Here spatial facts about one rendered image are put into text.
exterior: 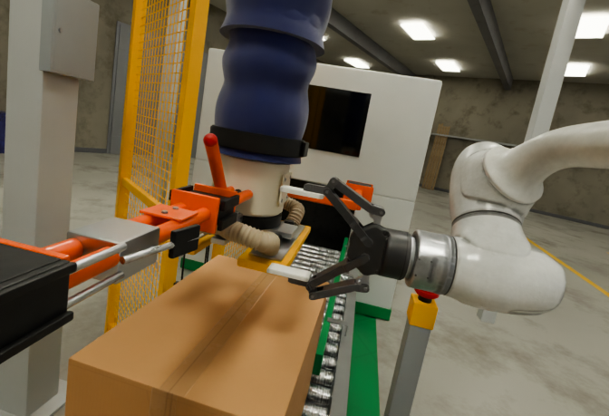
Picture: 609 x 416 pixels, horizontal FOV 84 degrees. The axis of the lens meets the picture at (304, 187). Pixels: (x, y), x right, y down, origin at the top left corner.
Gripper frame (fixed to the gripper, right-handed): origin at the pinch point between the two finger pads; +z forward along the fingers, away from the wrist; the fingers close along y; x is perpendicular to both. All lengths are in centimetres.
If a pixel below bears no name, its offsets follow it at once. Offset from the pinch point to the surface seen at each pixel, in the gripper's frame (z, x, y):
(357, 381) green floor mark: -33, 141, 124
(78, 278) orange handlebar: 11.0, -28.9, -0.4
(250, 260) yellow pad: 7.1, 9.3, 10.2
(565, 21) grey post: -148, 266, -142
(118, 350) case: 27.7, 0.6, 30.1
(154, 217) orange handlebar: 15.4, -11.8, -1.4
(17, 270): 11.5, -33.8, -2.8
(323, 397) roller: -13, 55, 71
